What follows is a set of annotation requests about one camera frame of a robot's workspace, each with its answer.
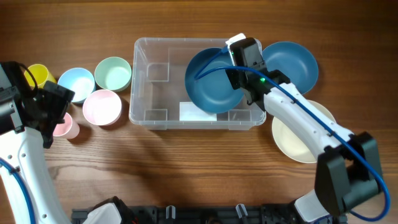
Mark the pink cup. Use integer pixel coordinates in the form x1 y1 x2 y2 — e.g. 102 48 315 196
53 113 80 139

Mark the white label in container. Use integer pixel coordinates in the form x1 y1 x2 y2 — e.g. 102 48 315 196
179 102 217 121

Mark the clear plastic storage container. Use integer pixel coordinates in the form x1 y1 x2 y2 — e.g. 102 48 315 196
129 37 266 130

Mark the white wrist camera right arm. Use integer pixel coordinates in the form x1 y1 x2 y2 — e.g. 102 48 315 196
225 33 246 47

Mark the light pink bowl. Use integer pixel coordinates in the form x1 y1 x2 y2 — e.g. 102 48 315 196
82 90 123 126

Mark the dark blue plate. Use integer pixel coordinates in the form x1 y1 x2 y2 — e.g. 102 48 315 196
185 47 244 114
262 41 319 94

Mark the light blue bowl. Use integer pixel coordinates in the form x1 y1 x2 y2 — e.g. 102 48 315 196
57 67 96 103

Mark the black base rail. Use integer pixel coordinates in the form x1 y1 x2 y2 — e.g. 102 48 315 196
71 203 348 224

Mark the left arm base joint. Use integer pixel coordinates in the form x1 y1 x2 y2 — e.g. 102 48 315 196
83 196 139 224

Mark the yellow cup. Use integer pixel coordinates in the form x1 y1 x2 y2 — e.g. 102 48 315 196
28 64 57 88

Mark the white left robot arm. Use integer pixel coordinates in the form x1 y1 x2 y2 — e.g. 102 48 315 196
1 61 75 223

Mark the light green bowl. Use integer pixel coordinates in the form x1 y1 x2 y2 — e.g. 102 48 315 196
94 57 132 92

